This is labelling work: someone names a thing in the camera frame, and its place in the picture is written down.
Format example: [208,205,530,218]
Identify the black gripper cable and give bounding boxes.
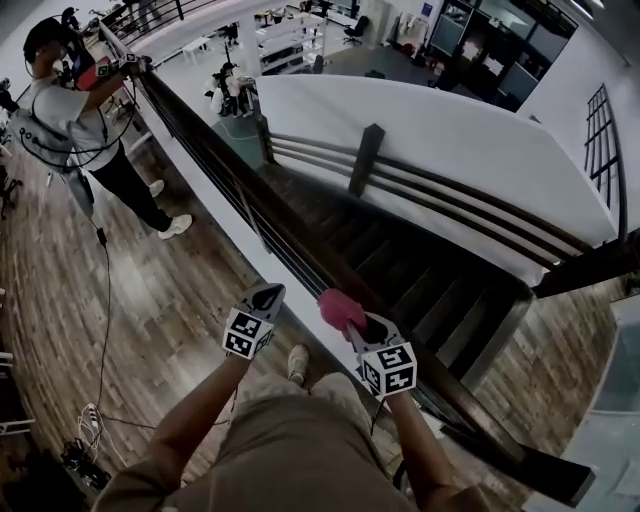
[369,394,392,436]

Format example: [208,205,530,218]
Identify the black framed glass partition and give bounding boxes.
[429,0,581,114]

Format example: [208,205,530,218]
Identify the dark wooden stair banister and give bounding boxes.
[254,113,640,301]

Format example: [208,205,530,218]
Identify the dark wooden staircase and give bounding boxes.
[264,164,534,381]

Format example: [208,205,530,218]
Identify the person's right forearm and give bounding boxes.
[387,392,456,501]

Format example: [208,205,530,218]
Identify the person's left forearm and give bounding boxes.
[149,357,251,481]

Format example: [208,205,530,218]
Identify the red cloth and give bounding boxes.
[318,288,369,344]

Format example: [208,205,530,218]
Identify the white power strip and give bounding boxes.
[77,402,109,451]

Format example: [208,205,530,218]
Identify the black office chair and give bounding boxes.
[0,164,24,221]
[342,15,371,47]

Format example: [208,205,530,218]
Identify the white cabinet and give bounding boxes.
[359,0,396,46]

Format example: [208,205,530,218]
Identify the black metal wall fence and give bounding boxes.
[584,83,630,241]

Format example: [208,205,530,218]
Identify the curved black metal balcony fence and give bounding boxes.
[107,0,224,31]

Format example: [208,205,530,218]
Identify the dark wooden railing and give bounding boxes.
[97,20,597,506]

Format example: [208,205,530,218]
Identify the white shelving rack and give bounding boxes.
[254,12,329,76]

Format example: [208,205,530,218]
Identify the person's left shoe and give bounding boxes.
[287,343,310,387]

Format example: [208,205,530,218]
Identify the person's olive shirt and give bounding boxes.
[94,394,501,512]

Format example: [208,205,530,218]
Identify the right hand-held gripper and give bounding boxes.
[346,312,418,399]

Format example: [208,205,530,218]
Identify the white metal rack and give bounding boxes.
[0,349,36,436]

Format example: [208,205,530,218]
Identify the person's beige trousers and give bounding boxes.
[234,372,371,416]

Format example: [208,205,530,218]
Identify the black tether cable with adapter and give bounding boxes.
[79,214,161,431]

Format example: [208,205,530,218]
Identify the white coats on rack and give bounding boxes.
[394,12,431,56]

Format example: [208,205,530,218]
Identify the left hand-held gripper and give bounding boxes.
[222,283,287,361]

